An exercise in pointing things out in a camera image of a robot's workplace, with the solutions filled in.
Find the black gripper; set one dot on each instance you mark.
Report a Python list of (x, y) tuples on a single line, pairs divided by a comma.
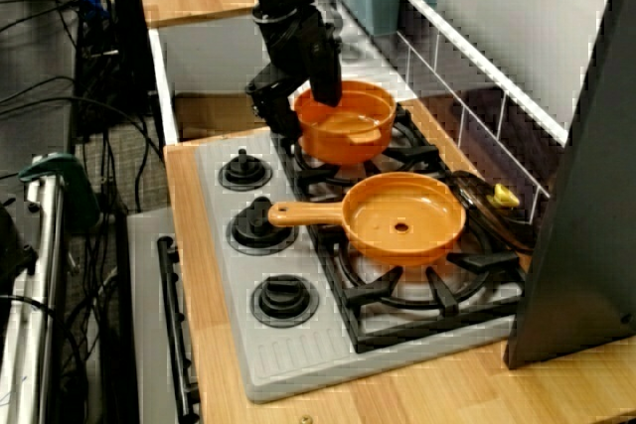
[(293, 42)]

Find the orange plastic toy pot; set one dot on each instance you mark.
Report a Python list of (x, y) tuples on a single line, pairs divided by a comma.
[(348, 146)]

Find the orange plastic toy frying pan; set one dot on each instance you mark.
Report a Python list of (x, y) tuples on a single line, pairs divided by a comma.
[(377, 215)]

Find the grey toy faucet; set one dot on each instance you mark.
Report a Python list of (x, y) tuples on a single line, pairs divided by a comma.
[(348, 39)]

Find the white toy sink basin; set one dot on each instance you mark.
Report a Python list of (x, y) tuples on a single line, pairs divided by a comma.
[(208, 61)]

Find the black stove knob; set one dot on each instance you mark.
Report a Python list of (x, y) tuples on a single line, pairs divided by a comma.
[(258, 235), (245, 173), (284, 302)]

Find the black computer tower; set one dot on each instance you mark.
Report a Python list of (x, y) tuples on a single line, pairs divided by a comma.
[(131, 46)]

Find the dark tile backsplash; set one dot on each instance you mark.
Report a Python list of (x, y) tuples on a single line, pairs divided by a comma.
[(497, 136)]

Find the glass lid with yellow knob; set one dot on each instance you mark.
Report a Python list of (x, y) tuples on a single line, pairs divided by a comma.
[(502, 195)]

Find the green clamp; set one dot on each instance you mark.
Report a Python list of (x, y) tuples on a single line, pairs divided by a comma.
[(79, 185)]

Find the black burner grate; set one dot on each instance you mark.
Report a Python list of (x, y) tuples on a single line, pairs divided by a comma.
[(484, 261)]

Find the grey toy oven cabinet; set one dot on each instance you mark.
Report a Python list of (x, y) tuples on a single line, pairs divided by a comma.
[(146, 295)]

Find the grey toy stove top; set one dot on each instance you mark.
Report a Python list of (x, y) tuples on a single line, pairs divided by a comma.
[(298, 359)]

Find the black side panel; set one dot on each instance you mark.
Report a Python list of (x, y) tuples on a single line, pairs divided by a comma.
[(571, 245)]

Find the black equipment box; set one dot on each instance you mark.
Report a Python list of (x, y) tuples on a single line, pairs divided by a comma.
[(12, 245)]

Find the wooden countertop board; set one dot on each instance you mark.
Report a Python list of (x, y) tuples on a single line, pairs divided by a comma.
[(447, 394)]

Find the aluminium frame rail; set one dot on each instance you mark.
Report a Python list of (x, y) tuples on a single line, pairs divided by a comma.
[(30, 344)]

